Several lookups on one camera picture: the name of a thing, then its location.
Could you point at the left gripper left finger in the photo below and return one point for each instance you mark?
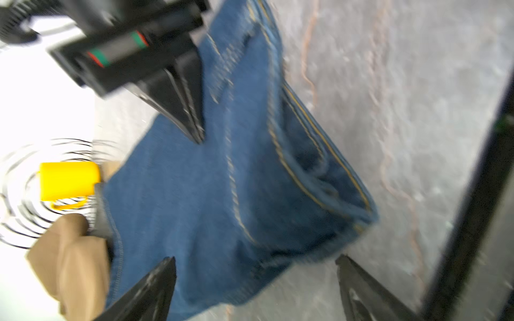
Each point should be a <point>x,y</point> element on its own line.
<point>149,299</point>

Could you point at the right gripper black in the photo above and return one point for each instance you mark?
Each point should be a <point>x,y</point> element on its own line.
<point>155,53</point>

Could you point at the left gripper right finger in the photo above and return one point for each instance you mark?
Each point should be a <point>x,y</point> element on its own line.
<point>364,298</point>

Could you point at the blue denim skirt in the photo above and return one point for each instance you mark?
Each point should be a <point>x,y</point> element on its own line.
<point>267,188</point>

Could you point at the tan brown skirt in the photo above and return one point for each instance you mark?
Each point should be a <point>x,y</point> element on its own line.
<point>72,259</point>

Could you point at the yellow mug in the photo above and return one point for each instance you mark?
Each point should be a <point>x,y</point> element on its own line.
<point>68,185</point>

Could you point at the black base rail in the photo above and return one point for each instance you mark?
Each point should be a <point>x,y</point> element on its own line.
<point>476,213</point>

